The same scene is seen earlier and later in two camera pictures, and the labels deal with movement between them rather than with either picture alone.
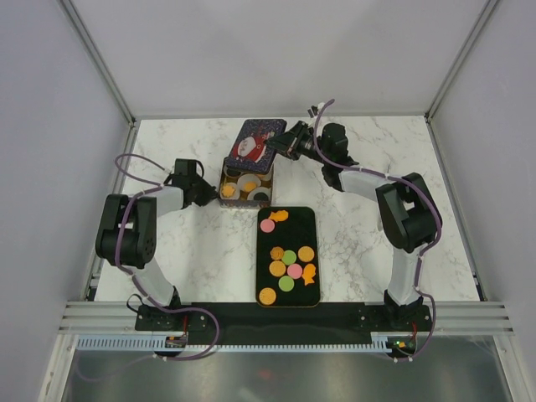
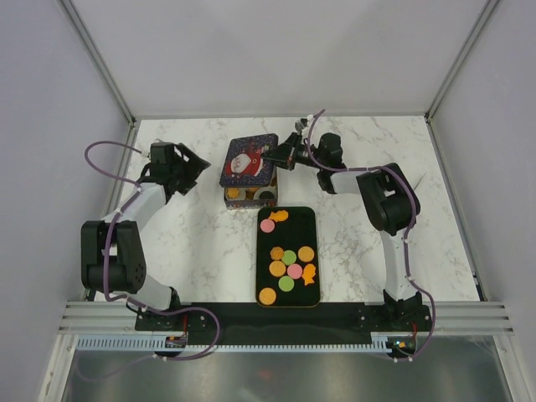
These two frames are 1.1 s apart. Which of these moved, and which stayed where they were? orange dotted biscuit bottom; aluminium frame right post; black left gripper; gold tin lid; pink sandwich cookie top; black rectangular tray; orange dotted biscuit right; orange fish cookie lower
Moved: black left gripper; gold tin lid
Stayed: orange fish cookie lower; black rectangular tray; orange dotted biscuit right; orange dotted biscuit bottom; pink sandwich cookie top; aluminium frame right post
